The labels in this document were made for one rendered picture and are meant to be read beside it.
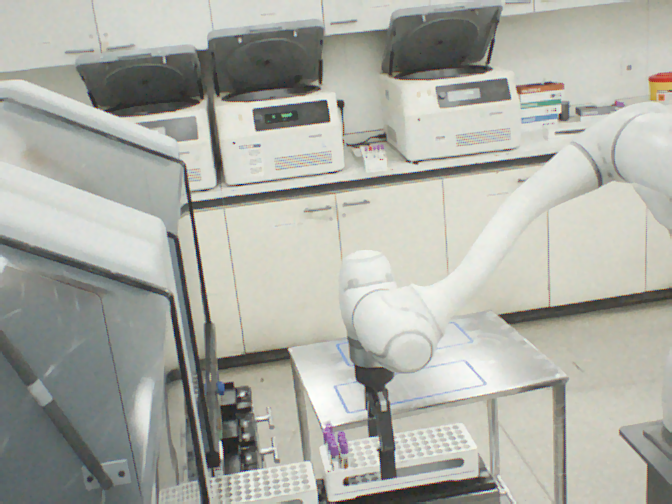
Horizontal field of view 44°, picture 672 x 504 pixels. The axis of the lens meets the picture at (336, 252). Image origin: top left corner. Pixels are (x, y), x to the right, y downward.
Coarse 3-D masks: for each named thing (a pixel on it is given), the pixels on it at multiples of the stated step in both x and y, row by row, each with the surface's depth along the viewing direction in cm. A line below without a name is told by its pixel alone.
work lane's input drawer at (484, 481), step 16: (480, 464) 167; (320, 480) 167; (448, 480) 165; (464, 480) 165; (480, 480) 162; (320, 496) 162; (368, 496) 163; (384, 496) 162; (400, 496) 162; (416, 496) 159; (432, 496) 160; (448, 496) 160; (464, 496) 160; (480, 496) 160; (496, 496) 161; (512, 496) 166
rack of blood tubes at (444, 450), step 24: (408, 432) 167; (432, 432) 167; (456, 432) 166; (360, 456) 160; (408, 456) 160; (432, 456) 158; (456, 456) 159; (336, 480) 156; (360, 480) 159; (384, 480) 158; (408, 480) 159; (432, 480) 160
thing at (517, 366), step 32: (480, 320) 232; (288, 352) 227; (320, 352) 223; (448, 352) 215; (480, 352) 213; (512, 352) 212; (320, 384) 205; (352, 384) 204; (416, 384) 201; (448, 384) 199; (480, 384) 197; (512, 384) 196; (544, 384) 196; (320, 416) 191; (352, 416) 189
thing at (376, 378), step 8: (360, 368) 153; (368, 368) 153; (376, 368) 152; (384, 368) 152; (360, 376) 153; (368, 376) 152; (376, 376) 152; (384, 376) 153; (392, 376) 154; (368, 384) 153; (376, 384) 153; (384, 384) 153; (376, 392) 153; (384, 392) 153; (376, 400) 153
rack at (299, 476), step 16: (304, 464) 165; (224, 480) 163; (240, 480) 162; (256, 480) 162; (272, 480) 161; (288, 480) 161; (304, 480) 160; (224, 496) 158; (240, 496) 157; (256, 496) 157; (272, 496) 156; (288, 496) 156; (304, 496) 156
